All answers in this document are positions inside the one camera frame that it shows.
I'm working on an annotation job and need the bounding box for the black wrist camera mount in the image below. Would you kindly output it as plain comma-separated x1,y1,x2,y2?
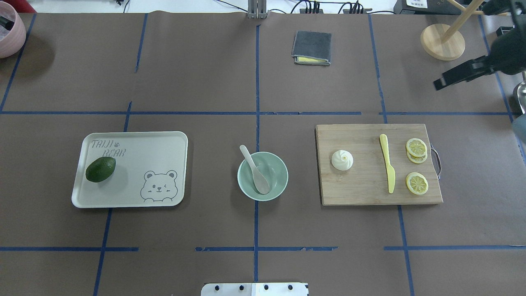
482,0,526,29

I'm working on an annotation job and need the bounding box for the pink bowl with ice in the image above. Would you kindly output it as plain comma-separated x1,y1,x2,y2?
0,1,26,58

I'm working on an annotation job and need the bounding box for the yellow plastic knife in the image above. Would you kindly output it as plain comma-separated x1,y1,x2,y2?
379,134,396,194

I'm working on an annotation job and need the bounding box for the lemon slice stack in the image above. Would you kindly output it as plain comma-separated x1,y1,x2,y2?
406,137,428,157
406,152,428,164

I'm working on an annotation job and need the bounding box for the bamboo cutting board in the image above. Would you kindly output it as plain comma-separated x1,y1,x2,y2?
316,124,443,206

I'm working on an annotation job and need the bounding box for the lemon slice upper stack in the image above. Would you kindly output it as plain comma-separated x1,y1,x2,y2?
406,137,428,157

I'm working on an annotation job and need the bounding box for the cream bear tray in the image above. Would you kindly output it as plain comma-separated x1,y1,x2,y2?
72,131,188,208

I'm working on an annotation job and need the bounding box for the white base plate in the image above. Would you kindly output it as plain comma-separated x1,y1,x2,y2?
201,282,309,296

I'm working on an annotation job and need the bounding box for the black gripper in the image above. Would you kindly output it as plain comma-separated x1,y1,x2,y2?
433,29,526,90

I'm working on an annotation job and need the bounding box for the steel scoop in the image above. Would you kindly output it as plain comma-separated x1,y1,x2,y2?
513,71,526,115

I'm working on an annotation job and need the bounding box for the green avocado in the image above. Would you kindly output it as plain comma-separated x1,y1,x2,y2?
85,157,116,183

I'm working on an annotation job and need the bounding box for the white ceramic spoon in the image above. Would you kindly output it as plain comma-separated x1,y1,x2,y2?
239,145,270,194

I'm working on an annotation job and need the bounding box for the green ceramic bowl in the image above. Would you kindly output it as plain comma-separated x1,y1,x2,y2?
237,151,288,201

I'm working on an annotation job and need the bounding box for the aluminium frame post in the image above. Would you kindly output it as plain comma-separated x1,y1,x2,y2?
247,0,268,19

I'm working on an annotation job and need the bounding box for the wooden mug tree stand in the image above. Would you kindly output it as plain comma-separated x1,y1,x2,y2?
420,0,483,61

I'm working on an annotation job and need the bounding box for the red bottle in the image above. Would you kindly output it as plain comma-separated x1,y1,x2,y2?
9,0,37,13

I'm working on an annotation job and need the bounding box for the lemon slice lower stack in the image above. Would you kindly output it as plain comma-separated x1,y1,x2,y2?
406,152,428,164

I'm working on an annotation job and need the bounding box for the single lemon slice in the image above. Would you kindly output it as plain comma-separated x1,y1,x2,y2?
406,172,429,195

